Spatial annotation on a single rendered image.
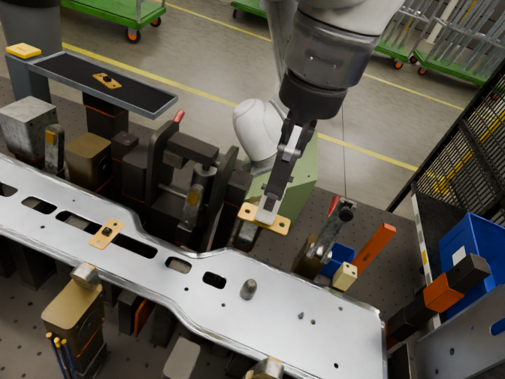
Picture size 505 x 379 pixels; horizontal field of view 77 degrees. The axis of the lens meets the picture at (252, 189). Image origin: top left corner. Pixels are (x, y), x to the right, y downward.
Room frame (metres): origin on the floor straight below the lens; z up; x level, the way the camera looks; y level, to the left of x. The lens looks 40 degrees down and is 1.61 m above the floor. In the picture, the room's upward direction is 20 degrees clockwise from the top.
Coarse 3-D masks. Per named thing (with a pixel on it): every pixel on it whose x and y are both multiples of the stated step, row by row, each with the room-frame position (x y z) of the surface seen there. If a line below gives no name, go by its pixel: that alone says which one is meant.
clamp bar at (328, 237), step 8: (344, 200) 0.55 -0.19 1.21; (336, 208) 0.54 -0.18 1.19; (344, 208) 0.52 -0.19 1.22; (352, 208) 0.53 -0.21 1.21; (336, 216) 0.53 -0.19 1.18; (344, 216) 0.51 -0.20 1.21; (352, 216) 0.51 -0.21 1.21; (328, 224) 0.53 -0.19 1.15; (336, 224) 0.53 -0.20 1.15; (344, 224) 0.53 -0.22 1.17; (320, 232) 0.54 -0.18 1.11; (328, 232) 0.53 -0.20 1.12; (336, 232) 0.53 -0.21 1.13; (320, 240) 0.52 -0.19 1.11; (328, 240) 0.53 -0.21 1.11; (336, 240) 0.52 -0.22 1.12; (328, 248) 0.52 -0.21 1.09; (312, 256) 0.51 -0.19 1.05
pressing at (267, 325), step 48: (48, 192) 0.46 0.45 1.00; (48, 240) 0.35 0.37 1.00; (144, 240) 0.43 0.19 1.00; (144, 288) 0.32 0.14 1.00; (192, 288) 0.36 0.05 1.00; (240, 288) 0.40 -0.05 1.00; (288, 288) 0.44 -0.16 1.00; (240, 336) 0.30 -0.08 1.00; (288, 336) 0.33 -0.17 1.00; (336, 336) 0.37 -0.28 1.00; (384, 336) 0.41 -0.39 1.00
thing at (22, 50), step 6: (6, 48) 0.75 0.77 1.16; (12, 48) 0.76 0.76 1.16; (18, 48) 0.77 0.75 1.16; (24, 48) 0.78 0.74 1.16; (30, 48) 0.79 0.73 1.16; (36, 48) 0.80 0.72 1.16; (18, 54) 0.75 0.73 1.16; (24, 54) 0.75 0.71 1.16; (30, 54) 0.77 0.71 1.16; (36, 54) 0.79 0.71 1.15
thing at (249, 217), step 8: (240, 208) 0.37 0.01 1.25; (248, 208) 0.38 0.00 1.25; (256, 208) 0.38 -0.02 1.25; (240, 216) 0.36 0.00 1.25; (248, 216) 0.36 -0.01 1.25; (280, 216) 0.39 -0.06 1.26; (256, 224) 0.35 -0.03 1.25; (264, 224) 0.36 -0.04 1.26; (272, 224) 0.36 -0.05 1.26; (288, 224) 0.37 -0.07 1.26; (280, 232) 0.35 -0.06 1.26
